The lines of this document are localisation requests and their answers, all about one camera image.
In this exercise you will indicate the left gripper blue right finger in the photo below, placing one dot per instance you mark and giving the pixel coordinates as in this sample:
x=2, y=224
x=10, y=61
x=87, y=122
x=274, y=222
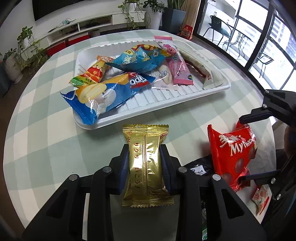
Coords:
x=166, y=166

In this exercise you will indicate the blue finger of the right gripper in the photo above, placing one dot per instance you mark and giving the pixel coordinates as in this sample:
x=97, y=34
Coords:
x=257, y=114
x=259, y=179

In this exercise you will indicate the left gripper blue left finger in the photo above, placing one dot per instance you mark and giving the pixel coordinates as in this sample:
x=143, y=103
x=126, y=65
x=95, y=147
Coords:
x=124, y=167

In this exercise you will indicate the gold foil snack packet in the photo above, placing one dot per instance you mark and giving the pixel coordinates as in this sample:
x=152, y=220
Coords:
x=146, y=187

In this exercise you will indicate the red chocolate snack bag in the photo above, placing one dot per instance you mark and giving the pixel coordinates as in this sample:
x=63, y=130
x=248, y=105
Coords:
x=231, y=152

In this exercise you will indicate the blue yellow cake packet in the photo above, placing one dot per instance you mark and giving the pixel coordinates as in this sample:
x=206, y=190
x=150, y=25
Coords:
x=91, y=101

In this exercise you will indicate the clear white snack packet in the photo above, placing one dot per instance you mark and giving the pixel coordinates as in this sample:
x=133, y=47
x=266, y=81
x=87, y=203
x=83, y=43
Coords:
x=163, y=79

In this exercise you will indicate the pink cartoon snack packet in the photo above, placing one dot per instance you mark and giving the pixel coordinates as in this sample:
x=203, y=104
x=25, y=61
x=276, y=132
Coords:
x=177, y=65

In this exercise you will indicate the orange yellow snack packet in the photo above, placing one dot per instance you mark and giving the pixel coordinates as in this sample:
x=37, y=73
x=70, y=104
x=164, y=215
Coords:
x=93, y=74

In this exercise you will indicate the blue cartoon snack bag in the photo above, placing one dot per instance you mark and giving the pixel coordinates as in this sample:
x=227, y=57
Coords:
x=141, y=58

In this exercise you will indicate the red white peach packet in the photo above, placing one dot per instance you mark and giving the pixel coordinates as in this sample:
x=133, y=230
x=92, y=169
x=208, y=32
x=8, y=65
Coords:
x=260, y=198

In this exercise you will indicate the black sesame snack packet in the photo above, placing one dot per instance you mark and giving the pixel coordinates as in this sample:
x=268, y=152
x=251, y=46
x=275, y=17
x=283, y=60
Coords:
x=202, y=166

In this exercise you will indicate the green red snack packet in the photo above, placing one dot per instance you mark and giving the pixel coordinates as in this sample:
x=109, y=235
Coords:
x=204, y=222

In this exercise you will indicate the white wrapped snack in tray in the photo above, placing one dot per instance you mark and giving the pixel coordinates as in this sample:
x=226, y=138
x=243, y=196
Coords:
x=212, y=75

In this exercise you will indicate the white plastic tray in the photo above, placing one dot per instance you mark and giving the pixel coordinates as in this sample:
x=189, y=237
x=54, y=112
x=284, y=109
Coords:
x=148, y=99

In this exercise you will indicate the balcony glass table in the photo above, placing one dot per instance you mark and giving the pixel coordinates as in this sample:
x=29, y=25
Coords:
x=238, y=39

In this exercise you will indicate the checkered green white tablecloth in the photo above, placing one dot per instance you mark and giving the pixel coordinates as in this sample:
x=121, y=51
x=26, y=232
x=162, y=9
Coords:
x=44, y=146

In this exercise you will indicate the black balcony chair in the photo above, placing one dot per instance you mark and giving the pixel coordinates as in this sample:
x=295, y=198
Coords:
x=218, y=25

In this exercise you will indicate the red gift box on floor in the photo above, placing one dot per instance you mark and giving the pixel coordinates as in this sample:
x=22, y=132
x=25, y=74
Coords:
x=186, y=32

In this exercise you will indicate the dark grey plant pot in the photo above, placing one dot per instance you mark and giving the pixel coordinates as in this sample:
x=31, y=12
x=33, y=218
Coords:
x=172, y=20

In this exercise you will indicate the small grey round pot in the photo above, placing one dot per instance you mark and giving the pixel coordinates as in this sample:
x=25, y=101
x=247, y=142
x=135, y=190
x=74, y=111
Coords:
x=94, y=33

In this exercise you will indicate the white tall plant pot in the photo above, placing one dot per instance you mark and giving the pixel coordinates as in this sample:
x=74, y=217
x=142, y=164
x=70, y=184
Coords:
x=153, y=19

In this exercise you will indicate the red storage box left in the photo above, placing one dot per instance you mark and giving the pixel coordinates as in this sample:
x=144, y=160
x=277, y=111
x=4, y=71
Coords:
x=56, y=48

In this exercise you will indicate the red storage box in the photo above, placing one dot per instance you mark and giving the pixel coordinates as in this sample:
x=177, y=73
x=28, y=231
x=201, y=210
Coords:
x=56, y=48
x=77, y=38

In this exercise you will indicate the red storage box right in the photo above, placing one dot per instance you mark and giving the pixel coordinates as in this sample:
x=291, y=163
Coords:
x=77, y=38

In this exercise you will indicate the trailing green plant on cabinet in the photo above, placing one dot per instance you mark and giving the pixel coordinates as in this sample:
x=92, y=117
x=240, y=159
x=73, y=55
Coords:
x=134, y=13

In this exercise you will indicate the white tv cabinet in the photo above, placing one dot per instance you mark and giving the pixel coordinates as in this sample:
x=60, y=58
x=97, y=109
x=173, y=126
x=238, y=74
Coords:
x=78, y=26

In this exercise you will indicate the left potted green plant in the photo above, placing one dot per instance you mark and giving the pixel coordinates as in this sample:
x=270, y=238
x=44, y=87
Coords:
x=28, y=55

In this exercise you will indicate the black wall television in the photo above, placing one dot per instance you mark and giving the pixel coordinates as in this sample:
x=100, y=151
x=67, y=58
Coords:
x=43, y=10

